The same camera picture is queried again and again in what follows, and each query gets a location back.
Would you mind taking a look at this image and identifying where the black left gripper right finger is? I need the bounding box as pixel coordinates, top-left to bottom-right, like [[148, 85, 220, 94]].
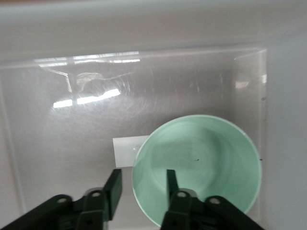
[[160, 169, 267, 230]]

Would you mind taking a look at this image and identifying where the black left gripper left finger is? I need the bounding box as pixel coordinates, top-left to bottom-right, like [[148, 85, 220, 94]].
[[0, 169, 123, 230]]

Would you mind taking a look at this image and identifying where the mint green bowl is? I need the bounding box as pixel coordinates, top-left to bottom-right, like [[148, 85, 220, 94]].
[[131, 114, 262, 228]]

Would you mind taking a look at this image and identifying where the clear plastic box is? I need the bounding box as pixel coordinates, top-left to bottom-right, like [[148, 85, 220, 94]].
[[0, 0, 307, 230]]

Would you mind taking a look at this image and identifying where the white square label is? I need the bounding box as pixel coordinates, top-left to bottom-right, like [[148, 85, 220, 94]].
[[112, 135, 151, 168]]

